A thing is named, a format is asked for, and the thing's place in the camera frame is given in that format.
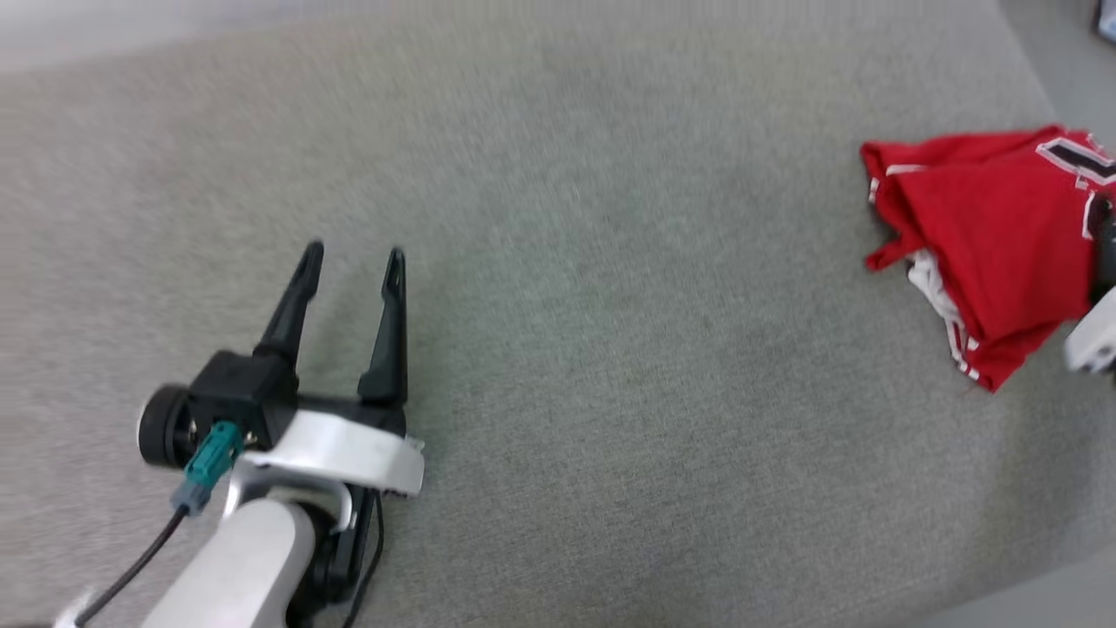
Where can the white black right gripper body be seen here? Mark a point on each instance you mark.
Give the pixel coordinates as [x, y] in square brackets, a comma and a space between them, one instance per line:
[1097, 336]

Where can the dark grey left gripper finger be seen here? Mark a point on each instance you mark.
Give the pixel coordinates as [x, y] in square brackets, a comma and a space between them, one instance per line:
[292, 301]
[390, 340]

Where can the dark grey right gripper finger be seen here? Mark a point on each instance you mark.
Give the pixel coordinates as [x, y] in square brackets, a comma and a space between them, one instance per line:
[1105, 249]

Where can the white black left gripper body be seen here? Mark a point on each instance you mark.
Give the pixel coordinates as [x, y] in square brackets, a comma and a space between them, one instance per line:
[349, 440]

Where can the red white basketball jersey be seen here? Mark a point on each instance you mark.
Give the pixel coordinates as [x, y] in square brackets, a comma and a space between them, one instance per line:
[994, 227]

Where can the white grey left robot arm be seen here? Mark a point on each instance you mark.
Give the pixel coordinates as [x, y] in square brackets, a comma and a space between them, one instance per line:
[244, 558]

